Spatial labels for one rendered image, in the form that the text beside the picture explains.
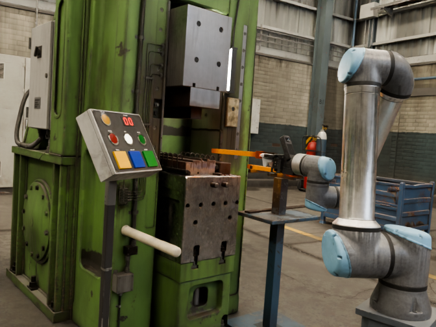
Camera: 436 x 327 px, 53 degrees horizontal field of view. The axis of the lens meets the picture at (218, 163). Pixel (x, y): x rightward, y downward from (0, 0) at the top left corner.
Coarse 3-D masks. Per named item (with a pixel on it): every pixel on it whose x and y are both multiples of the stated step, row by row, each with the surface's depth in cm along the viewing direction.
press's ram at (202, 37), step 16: (176, 16) 220; (192, 16) 216; (208, 16) 222; (224, 16) 230; (176, 32) 220; (192, 32) 217; (208, 32) 224; (224, 32) 231; (176, 48) 220; (192, 48) 218; (208, 48) 224; (224, 48) 232; (176, 64) 220; (192, 64) 219; (208, 64) 226; (224, 64) 233; (176, 80) 220; (192, 80) 220; (208, 80) 227; (224, 80) 234
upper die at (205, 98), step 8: (168, 88) 234; (176, 88) 229; (184, 88) 223; (192, 88) 220; (200, 88) 224; (168, 96) 234; (176, 96) 229; (184, 96) 223; (192, 96) 221; (200, 96) 224; (208, 96) 228; (216, 96) 231; (168, 104) 234; (176, 104) 228; (184, 104) 223; (192, 104) 221; (200, 104) 225; (208, 104) 228; (216, 104) 232
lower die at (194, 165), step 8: (160, 152) 260; (160, 160) 240; (168, 160) 234; (184, 160) 230; (192, 160) 225; (200, 160) 228; (208, 160) 232; (184, 168) 223; (192, 168) 225; (200, 168) 229; (208, 168) 232
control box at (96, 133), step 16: (96, 112) 170; (112, 112) 180; (80, 128) 170; (96, 128) 167; (112, 128) 175; (128, 128) 186; (144, 128) 197; (96, 144) 167; (112, 144) 170; (128, 144) 180; (144, 144) 190; (96, 160) 167; (112, 160) 166; (144, 160) 185; (112, 176) 166; (128, 176) 179; (144, 176) 193
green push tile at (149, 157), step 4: (144, 152) 186; (148, 152) 189; (152, 152) 192; (144, 156) 186; (148, 156) 188; (152, 156) 191; (148, 160) 186; (152, 160) 190; (148, 164) 185; (152, 164) 188; (156, 164) 191
